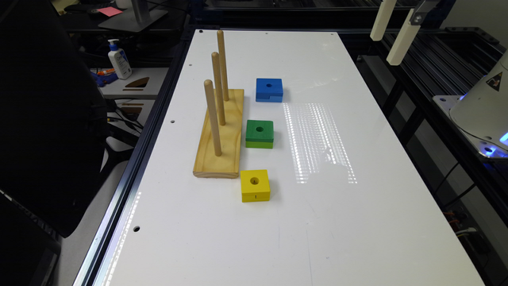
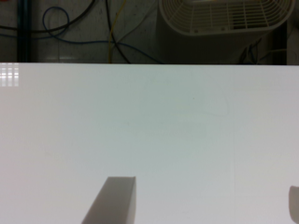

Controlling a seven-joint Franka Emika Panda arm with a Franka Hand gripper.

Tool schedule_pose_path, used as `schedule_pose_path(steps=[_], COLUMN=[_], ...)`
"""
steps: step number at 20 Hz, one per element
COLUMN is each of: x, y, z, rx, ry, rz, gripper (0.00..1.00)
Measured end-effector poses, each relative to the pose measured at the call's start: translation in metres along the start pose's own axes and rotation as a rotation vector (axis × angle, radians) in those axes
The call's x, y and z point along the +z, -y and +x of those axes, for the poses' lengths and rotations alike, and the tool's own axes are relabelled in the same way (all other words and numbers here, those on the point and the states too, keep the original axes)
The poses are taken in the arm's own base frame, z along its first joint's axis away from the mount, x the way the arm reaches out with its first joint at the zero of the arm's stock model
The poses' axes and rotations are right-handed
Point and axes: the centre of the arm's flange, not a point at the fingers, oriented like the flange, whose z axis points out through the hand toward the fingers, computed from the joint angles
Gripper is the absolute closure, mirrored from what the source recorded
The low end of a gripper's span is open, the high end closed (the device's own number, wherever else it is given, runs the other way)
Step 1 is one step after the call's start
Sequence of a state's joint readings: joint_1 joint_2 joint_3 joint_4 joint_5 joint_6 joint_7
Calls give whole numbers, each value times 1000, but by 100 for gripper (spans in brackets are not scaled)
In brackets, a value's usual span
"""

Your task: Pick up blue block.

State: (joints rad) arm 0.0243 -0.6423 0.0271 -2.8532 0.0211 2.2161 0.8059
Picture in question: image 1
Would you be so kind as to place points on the rear wooden peg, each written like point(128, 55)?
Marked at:
point(223, 66)

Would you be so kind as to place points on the pink sticky note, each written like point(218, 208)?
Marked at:
point(110, 11)

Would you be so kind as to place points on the green wooden block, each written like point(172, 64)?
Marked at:
point(259, 134)

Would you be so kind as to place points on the grey side shelf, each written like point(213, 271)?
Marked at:
point(144, 83)

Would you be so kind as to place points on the silver monitor stand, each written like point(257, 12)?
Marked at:
point(135, 16)

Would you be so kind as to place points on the blue handled tool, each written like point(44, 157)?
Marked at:
point(104, 77)

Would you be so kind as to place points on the wooden peg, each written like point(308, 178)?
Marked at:
point(223, 66)
point(218, 88)
point(212, 110)

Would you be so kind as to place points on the middle wooden peg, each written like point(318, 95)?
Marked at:
point(218, 88)

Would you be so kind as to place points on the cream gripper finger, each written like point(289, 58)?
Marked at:
point(382, 19)
point(403, 41)

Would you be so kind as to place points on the wooden peg base board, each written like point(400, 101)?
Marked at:
point(207, 164)

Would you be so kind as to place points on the white lotion pump bottle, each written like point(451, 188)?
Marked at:
point(119, 60)

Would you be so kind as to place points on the yellow wooden block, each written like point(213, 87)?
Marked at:
point(255, 186)

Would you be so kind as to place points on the front wooden peg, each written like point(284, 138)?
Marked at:
point(212, 110)

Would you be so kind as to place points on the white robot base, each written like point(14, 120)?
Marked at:
point(481, 114)

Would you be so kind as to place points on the black office chair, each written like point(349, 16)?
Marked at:
point(53, 117)

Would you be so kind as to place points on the blue wooden block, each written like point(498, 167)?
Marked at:
point(269, 90)

